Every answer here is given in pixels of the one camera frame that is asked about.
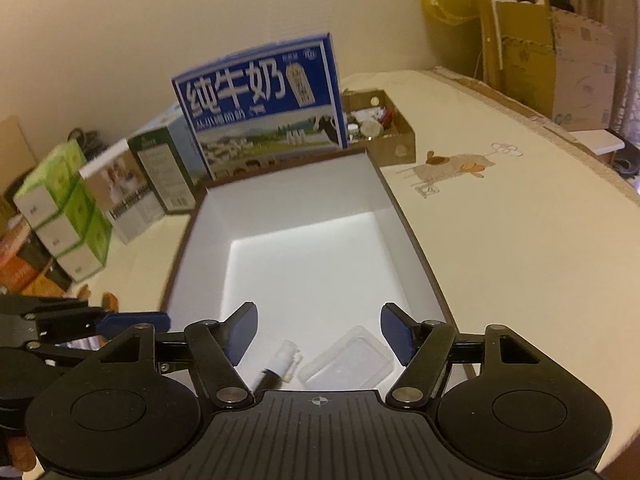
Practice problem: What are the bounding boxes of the clear plastic case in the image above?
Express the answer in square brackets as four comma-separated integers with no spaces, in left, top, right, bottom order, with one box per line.
[297,326,394,391]

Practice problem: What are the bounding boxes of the brown spray bottle white nozzle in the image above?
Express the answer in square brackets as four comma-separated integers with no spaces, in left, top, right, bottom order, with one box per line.
[253,340,303,396]

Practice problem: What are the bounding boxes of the person's left hand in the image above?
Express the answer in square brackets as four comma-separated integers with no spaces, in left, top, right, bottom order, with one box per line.
[6,436,37,472]

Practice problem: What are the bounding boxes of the orange beef rice box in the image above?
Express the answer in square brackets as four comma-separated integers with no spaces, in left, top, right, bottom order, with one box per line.
[0,219,53,295]

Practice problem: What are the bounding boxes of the green white tissue box stack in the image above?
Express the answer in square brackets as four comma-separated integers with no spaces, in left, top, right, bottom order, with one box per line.
[14,139,112,283]

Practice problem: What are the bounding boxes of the white photo product box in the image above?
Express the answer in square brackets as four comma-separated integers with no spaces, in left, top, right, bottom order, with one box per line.
[79,139,164,244]

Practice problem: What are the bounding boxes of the brown cardboard storage box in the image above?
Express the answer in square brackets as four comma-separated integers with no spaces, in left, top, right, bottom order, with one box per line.
[163,152,452,385]

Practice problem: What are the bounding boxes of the dark green product box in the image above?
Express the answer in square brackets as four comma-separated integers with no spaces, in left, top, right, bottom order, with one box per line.
[128,103,209,214]

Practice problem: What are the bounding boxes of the small cardboard tray with items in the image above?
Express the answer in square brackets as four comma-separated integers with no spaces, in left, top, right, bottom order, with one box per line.
[342,89,416,167]

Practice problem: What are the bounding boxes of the blue milk carton box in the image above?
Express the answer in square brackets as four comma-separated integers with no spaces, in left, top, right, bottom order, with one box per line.
[171,32,348,180]

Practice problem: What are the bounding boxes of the large brown cardboard boxes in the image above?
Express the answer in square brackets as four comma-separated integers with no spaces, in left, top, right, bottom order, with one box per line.
[477,0,616,131]

